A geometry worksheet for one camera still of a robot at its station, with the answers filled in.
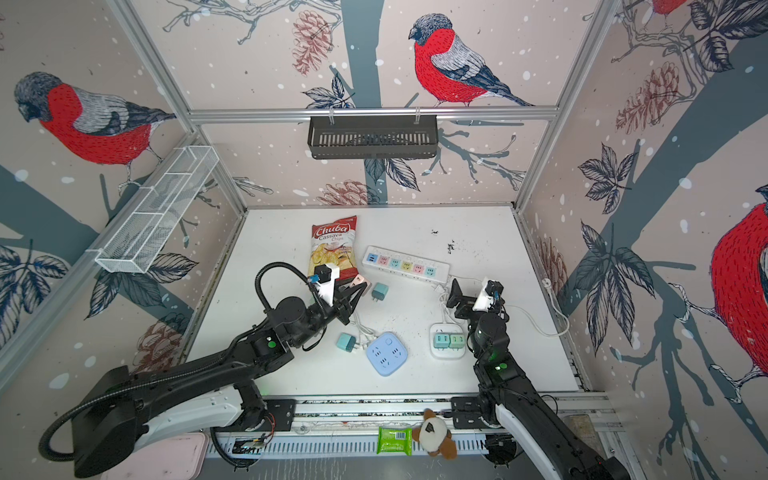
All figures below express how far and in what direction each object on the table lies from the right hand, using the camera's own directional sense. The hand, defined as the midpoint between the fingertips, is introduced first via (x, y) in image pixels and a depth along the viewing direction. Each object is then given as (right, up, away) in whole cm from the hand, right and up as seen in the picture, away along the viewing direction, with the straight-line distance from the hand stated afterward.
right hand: (468, 286), depth 80 cm
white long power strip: (-16, +4, +20) cm, 26 cm away
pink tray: (-70, -36, -14) cm, 80 cm away
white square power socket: (-6, -19, +1) cm, 19 cm away
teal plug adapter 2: (-25, -4, +12) cm, 28 cm away
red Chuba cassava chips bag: (-42, +11, +23) cm, 49 cm away
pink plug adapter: (-29, +4, -10) cm, 31 cm away
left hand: (-28, +3, -11) cm, 30 cm away
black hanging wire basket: (-28, +49, +26) cm, 62 cm away
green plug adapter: (-3, -15, -1) cm, 15 cm away
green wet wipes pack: (-21, -35, -11) cm, 42 cm away
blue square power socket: (-23, -19, +1) cm, 30 cm away
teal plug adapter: (-8, -14, -1) cm, 16 cm away
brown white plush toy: (-11, -33, -12) cm, 37 cm away
